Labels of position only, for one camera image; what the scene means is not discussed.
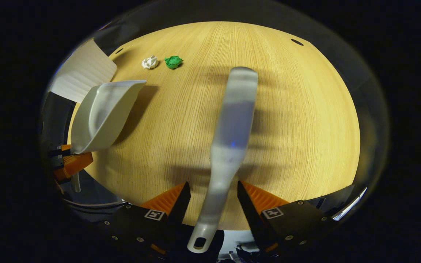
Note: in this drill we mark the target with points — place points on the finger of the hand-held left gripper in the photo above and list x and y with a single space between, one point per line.
61 150
73 166

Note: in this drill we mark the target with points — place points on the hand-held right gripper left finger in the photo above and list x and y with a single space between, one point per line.
182 204

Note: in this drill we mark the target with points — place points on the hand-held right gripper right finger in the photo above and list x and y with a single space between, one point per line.
247 208

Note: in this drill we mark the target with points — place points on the white dustpan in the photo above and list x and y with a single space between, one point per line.
101 117

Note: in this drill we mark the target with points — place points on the white ribbed garbage bin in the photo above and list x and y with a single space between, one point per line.
82 73

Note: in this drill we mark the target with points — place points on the small white broom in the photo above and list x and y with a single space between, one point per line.
234 120

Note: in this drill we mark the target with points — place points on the white paper ball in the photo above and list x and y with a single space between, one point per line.
150 62

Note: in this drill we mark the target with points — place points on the green paper ball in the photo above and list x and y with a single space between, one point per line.
174 62

